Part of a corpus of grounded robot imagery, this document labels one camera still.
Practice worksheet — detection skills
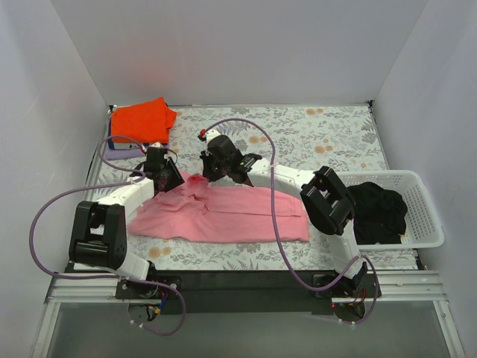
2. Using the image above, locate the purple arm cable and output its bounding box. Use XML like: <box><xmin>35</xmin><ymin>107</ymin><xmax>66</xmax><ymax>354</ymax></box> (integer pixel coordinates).
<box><xmin>199</xmin><ymin>118</ymin><xmax>381</xmax><ymax>326</ymax></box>
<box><xmin>28</xmin><ymin>134</ymin><xmax>187</xmax><ymax>336</ymax></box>

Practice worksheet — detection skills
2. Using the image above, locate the white plastic laundry basket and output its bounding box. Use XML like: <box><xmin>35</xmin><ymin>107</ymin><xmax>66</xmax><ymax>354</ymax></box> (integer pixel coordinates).
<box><xmin>338</xmin><ymin>170</ymin><xmax>444</xmax><ymax>251</ymax></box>

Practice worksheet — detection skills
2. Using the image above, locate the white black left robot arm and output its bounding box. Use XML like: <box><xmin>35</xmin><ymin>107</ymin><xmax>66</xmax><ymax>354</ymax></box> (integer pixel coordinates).
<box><xmin>69</xmin><ymin>144</ymin><xmax>184</xmax><ymax>298</ymax></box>

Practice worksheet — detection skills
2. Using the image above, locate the pink polo shirt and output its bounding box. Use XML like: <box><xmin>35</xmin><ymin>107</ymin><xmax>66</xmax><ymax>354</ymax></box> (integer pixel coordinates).
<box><xmin>127</xmin><ymin>174</ymin><xmax>309</xmax><ymax>243</ymax></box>

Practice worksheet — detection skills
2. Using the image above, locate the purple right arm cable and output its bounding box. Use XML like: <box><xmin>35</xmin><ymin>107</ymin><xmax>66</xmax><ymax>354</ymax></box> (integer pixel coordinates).
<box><xmin>199</xmin><ymin>118</ymin><xmax>381</xmax><ymax>326</ymax></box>

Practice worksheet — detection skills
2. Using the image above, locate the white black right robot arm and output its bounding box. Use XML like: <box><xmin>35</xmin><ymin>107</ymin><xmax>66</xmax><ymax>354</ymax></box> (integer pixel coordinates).
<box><xmin>198</xmin><ymin>130</ymin><xmax>367</xmax><ymax>297</ymax></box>

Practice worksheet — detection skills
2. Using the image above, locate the aluminium front frame rail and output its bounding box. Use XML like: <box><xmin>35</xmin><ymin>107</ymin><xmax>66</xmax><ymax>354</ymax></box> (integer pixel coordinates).
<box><xmin>31</xmin><ymin>270</ymin><xmax>465</xmax><ymax>357</ymax></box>

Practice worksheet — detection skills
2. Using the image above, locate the black shirt in basket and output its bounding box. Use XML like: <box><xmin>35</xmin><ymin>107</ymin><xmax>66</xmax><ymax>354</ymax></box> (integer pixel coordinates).
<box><xmin>347</xmin><ymin>182</ymin><xmax>408</xmax><ymax>245</ymax></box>

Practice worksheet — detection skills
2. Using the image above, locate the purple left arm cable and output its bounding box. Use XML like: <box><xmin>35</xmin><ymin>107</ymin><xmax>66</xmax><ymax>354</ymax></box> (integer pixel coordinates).
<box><xmin>28</xmin><ymin>134</ymin><xmax>187</xmax><ymax>336</ymax></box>

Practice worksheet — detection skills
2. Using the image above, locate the folded lavender shirt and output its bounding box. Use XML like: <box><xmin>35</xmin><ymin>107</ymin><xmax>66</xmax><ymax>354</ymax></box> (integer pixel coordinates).
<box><xmin>103</xmin><ymin>145</ymin><xmax>171</xmax><ymax>161</ymax></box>

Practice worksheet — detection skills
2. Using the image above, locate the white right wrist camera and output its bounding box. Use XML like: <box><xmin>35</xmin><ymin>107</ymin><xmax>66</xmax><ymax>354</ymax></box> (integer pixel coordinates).
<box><xmin>198</xmin><ymin>129</ymin><xmax>221</xmax><ymax>142</ymax></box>

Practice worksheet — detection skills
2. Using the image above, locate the folded orange shirt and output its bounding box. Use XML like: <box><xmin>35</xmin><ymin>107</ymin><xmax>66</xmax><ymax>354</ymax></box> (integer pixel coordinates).
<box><xmin>110</xmin><ymin>97</ymin><xmax>177</xmax><ymax>143</ymax></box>

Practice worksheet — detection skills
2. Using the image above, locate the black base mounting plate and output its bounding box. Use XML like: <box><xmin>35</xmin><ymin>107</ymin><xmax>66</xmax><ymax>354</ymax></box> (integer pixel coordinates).
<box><xmin>116</xmin><ymin>269</ymin><xmax>383</xmax><ymax>316</ymax></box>

